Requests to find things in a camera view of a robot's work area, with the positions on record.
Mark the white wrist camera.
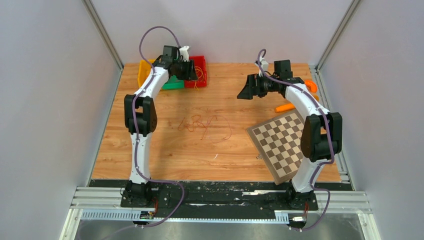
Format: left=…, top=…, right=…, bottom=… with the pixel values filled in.
left=178, top=45, right=190, bottom=62
left=256, top=55, right=269, bottom=77

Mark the purple robot hose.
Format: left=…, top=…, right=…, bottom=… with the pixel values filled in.
left=256, top=48, right=335, bottom=232
left=131, top=26, right=185, bottom=228

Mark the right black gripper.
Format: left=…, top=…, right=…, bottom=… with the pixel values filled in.
left=237, top=73, right=280, bottom=100

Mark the yellow plastic bin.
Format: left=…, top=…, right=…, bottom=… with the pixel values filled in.
left=137, top=59, right=155, bottom=88

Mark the left purple robot hose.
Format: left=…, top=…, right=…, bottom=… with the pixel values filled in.
left=131, top=26, right=185, bottom=228

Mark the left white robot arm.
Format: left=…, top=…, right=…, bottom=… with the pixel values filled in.
left=123, top=45, right=197, bottom=207

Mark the right purple robot hose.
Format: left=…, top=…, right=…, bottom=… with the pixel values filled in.
left=256, top=48, right=335, bottom=232

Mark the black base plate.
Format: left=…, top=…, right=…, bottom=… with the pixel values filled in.
left=119, top=181, right=318, bottom=220

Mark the aluminium frame rail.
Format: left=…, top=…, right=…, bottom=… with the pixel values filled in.
left=60, top=187, right=380, bottom=240

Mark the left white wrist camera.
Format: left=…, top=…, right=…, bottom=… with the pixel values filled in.
left=178, top=45, right=190, bottom=62

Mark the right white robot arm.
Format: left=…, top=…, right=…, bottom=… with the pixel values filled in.
left=237, top=56, right=343, bottom=209

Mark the orange curved plastic piece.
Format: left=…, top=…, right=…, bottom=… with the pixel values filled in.
left=304, top=80, right=318, bottom=93

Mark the red plastic bin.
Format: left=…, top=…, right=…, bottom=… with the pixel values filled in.
left=184, top=55, right=208, bottom=89

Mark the green plastic bin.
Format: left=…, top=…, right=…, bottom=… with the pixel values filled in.
left=161, top=75, right=185, bottom=90

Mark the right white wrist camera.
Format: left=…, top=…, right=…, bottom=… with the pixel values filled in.
left=256, top=55, right=269, bottom=77

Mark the wooden chessboard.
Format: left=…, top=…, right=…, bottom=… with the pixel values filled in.
left=246, top=110, right=304, bottom=185

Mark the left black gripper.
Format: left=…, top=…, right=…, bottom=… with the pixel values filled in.
left=173, top=59, right=200, bottom=82

